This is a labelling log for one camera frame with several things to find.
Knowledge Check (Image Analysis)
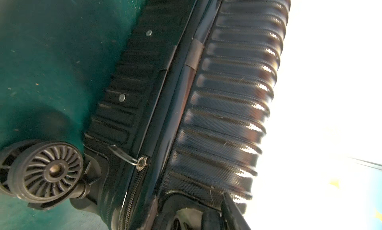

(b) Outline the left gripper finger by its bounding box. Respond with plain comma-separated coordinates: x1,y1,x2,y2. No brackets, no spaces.
221,193,251,230

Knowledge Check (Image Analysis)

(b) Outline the black ribbed hard-shell suitcase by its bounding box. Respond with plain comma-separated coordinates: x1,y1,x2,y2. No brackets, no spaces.
1,0,291,230

